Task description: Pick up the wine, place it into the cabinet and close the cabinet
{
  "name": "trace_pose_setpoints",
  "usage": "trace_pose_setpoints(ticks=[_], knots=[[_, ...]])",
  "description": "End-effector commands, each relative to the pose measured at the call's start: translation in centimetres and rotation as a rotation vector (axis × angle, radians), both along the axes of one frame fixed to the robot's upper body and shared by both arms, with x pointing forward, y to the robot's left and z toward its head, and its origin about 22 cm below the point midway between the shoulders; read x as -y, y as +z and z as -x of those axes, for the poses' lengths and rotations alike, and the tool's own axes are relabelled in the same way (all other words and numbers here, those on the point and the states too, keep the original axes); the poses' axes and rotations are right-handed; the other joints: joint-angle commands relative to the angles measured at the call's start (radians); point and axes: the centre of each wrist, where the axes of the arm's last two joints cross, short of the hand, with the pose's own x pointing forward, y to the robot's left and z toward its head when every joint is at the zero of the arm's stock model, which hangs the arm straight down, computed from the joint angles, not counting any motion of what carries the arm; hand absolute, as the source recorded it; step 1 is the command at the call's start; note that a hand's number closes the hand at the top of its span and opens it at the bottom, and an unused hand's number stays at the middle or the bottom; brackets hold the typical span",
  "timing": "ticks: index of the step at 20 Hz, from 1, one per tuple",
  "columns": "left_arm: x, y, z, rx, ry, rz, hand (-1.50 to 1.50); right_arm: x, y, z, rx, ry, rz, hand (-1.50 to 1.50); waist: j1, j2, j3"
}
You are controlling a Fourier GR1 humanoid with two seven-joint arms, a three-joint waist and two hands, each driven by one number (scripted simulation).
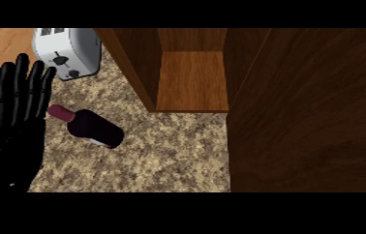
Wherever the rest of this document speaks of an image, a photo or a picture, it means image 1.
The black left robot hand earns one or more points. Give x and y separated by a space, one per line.
19 128

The dark red wine bottle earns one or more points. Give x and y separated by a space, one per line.
93 129

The brown wooden cabinet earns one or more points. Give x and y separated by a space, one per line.
190 80

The dark brown cabinet door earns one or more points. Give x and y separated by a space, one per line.
299 115

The silver toaster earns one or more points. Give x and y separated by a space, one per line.
66 52

